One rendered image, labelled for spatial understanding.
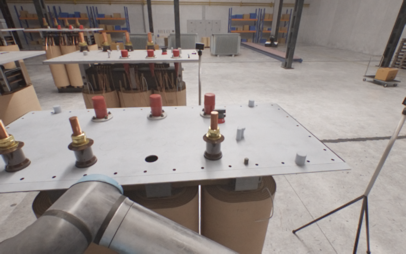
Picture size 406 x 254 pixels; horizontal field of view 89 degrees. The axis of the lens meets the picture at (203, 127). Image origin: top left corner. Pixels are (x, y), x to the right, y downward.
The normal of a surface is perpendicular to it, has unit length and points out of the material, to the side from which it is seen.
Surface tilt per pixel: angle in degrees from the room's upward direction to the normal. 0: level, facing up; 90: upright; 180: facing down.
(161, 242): 40
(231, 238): 90
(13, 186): 11
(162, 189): 90
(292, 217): 0
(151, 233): 34
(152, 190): 90
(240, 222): 90
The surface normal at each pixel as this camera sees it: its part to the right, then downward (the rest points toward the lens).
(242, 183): 0.11, 0.45
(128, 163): 0.00, -0.89
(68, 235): 0.70, -0.43
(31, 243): 0.07, -0.56
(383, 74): -0.91, 0.18
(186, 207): 0.60, 0.37
